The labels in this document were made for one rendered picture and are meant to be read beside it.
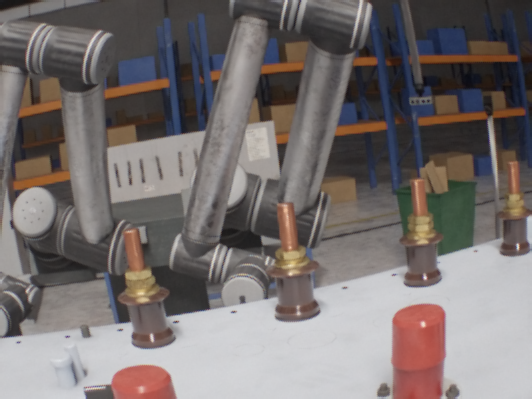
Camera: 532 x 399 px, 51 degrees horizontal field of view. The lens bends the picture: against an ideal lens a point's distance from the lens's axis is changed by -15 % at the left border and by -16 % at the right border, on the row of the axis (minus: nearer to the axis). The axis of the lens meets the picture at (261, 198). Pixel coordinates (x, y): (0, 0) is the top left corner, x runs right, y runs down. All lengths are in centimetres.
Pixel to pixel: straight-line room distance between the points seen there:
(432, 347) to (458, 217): 477
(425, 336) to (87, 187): 142
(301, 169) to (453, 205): 347
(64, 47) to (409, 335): 119
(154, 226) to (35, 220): 67
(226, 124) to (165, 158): 421
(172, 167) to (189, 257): 417
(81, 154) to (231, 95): 48
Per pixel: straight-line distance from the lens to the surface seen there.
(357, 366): 94
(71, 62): 161
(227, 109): 167
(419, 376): 75
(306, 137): 193
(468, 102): 1061
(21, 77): 174
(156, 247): 273
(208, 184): 169
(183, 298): 329
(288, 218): 113
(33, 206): 229
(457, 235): 552
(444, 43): 1050
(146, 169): 586
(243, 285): 156
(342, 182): 956
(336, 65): 173
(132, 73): 877
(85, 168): 190
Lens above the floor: 177
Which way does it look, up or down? 9 degrees down
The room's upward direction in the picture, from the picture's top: 7 degrees counter-clockwise
